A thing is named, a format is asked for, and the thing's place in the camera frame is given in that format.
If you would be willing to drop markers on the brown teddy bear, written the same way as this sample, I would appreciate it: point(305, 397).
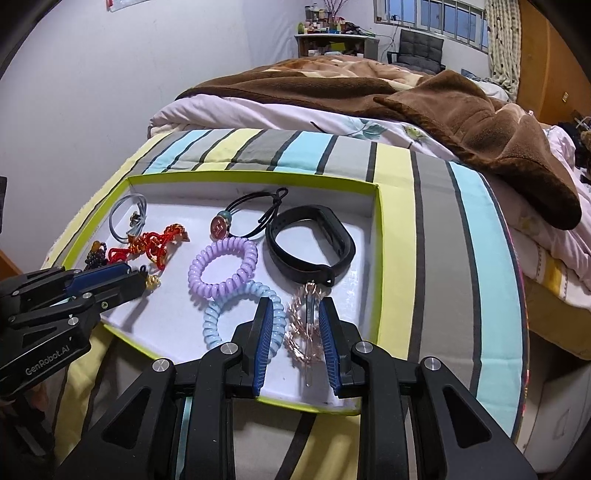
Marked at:
point(583, 150)

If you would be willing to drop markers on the cluttered desk shelf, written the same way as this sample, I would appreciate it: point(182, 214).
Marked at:
point(320, 35)

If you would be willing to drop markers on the barred window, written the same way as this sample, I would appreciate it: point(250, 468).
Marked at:
point(463, 21)

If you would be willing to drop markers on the silver wall poster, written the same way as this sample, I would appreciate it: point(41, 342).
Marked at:
point(116, 5)

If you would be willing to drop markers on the brown fleece blanket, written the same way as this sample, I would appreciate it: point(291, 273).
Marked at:
point(489, 135)

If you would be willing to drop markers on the green shallow box tray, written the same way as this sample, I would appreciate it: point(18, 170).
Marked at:
point(258, 258)

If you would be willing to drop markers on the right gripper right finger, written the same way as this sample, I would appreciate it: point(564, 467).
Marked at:
point(454, 435)

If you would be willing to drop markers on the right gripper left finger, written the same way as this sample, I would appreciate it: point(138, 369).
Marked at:
point(175, 421)

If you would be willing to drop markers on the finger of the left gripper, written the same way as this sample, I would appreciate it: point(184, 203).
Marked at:
point(90, 280)
point(120, 291)

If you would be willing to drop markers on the wooden wardrobe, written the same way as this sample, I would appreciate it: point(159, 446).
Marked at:
point(552, 82)

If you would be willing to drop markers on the black office chair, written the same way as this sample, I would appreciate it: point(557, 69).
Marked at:
point(418, 52)

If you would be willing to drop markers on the pink blossom branches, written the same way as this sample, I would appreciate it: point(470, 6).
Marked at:
point(334, 7)

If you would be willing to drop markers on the floral curtain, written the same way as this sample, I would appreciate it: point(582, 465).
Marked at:
point(504, 44)

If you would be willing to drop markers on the striped bed sheet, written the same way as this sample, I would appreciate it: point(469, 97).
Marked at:
point(435, 271)

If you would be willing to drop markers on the black fitness band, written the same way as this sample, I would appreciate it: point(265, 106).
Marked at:
point(309, 244)

